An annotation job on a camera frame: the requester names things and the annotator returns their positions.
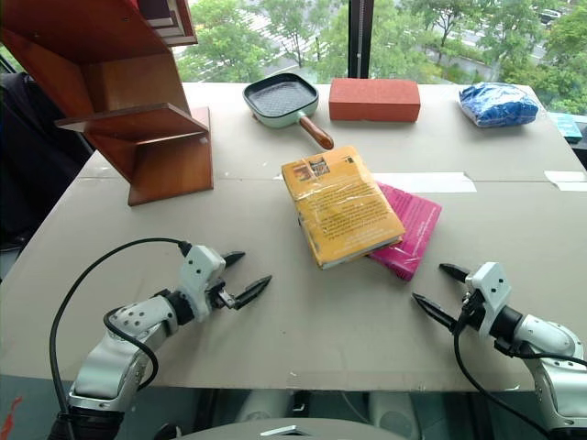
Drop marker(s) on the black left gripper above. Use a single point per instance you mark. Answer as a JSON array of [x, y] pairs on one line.
[[223, 299]]

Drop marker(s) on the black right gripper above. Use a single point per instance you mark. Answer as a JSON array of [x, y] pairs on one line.
[[473, 307]]

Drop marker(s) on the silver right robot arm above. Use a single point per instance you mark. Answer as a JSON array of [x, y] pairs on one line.
[[550, 353]]

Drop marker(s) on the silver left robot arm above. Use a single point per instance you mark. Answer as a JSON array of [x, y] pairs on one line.
[[120, 353]]

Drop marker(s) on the pink book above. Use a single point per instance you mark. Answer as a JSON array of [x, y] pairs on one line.
[[413, 229]]

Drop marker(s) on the yellow book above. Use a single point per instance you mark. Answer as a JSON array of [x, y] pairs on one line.
[[341, 206]]

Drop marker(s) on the brown wooden bookshelf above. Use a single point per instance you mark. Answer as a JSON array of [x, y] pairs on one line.
[[137, 91]]

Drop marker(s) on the long white tape strip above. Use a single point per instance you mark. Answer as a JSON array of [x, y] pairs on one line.
[[431, 182]]

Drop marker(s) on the short white tape strip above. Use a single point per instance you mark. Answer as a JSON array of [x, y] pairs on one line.
[[566, 179]]

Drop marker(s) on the mint square grill pan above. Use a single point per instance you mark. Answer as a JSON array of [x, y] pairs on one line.
[[280, 98]]

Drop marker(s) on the blue plastic bag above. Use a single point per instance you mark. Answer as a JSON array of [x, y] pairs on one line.
[[497, 104]]

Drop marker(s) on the teal box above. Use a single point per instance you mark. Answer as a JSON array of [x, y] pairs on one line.
[[566, 127]]

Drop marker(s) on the red-orange rectangular block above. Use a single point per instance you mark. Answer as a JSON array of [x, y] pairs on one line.
[[373, 98]]

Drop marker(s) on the dark chair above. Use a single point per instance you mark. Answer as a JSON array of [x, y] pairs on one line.
[[36, 165]]

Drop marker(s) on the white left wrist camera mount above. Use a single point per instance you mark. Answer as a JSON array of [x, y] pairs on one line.
[[198, 275]]

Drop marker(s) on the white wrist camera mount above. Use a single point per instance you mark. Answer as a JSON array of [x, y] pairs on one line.
[[493, 293], [198, 275]]

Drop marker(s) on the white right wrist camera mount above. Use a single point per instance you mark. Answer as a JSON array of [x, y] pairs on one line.
[[493, 293]]

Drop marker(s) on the black window frame post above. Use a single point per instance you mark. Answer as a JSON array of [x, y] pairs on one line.
[[359, 36]]

